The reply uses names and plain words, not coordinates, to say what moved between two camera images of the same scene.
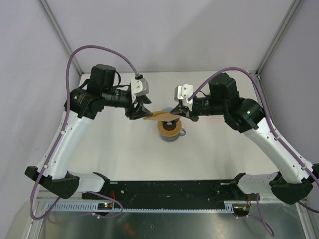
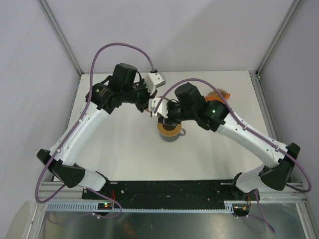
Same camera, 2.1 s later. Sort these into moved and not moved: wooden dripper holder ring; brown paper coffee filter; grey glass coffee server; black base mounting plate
Moved: brown paper coffee filter
Not moved: black base mounting plate; grey glass coffee server; wooden dripper holder ring
